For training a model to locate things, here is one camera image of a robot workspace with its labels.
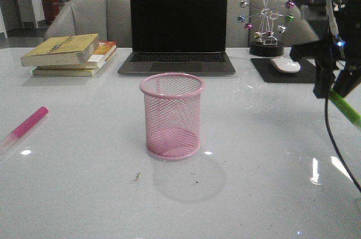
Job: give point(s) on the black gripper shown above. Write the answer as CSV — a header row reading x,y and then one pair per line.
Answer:
x,y
337,54

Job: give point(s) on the green marker pen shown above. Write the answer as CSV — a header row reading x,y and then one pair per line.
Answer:
x,y
345,108

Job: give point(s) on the pink marker pen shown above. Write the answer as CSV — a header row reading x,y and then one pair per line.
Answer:
x,y
23,128

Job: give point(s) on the pink mesh pen holder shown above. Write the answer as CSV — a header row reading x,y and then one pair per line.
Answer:
x,y
172,114

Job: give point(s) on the black mouse pad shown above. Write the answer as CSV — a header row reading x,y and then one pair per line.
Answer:
x,y
307,73

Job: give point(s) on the white computer mouse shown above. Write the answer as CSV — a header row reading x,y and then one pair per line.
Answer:
x,y
285,65

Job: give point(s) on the ferris wheel desk ornament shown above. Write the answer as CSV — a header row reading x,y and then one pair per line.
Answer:
x,y
270,18

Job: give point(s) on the grey open laptop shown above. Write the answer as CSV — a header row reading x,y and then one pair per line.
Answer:
x,y
187,36

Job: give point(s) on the red covered book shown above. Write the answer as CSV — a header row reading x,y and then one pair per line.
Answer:
x,y
105,51

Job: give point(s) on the left grey armchair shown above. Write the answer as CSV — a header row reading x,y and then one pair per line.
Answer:
x,y
110,19

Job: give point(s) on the yellow top book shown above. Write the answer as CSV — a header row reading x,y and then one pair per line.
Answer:
x,y
62,51

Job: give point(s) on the red trash bin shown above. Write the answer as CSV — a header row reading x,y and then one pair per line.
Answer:
x,y
51,10

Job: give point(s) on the bottom pale book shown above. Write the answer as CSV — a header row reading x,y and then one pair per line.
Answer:
x,y
70,72

